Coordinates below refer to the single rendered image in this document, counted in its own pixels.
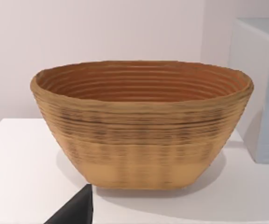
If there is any brown woven basket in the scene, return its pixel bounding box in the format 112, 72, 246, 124
29, 60, 255, 189

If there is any pale blue white box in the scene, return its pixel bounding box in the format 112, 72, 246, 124
227, 17, 269, 164

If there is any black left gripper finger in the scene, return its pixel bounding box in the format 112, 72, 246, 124
43, 183, 95, 224

